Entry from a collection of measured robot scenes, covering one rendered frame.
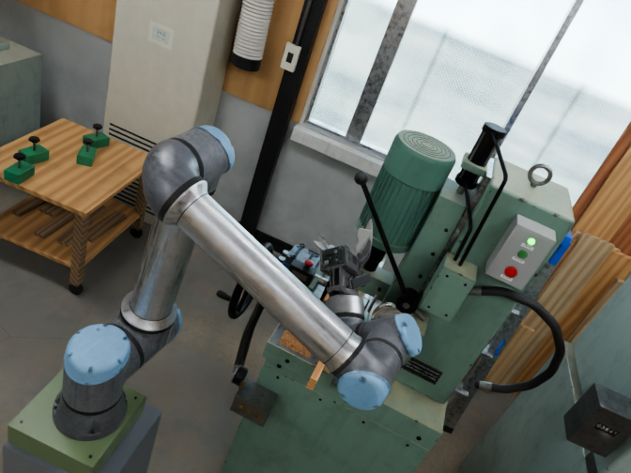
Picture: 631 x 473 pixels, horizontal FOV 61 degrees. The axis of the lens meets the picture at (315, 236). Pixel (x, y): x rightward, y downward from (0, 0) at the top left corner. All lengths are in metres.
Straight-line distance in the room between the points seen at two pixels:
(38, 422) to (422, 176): 1.19
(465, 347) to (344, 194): 1.66
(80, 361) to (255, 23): 1.87
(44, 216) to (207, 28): 1.25
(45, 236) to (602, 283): 2.71
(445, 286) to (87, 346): 0.91
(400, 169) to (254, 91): 1.74
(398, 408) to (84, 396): 0.88
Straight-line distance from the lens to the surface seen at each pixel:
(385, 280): 1.64
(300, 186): 3.14
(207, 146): 1.14
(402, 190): 1.43
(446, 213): 1.45
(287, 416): 1.85
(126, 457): 1.68
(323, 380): 1.55
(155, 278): 1.37
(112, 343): 1.45
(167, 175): 1.04
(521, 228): 1.35
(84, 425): 1.57
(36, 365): 2.57
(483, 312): 1.55
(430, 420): 1.72
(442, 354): 1.65
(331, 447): 1.88
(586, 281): 2.90
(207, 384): 2.56
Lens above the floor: 1.99
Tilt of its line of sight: 33 degrees down
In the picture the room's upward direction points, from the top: 22 degrees clockwise
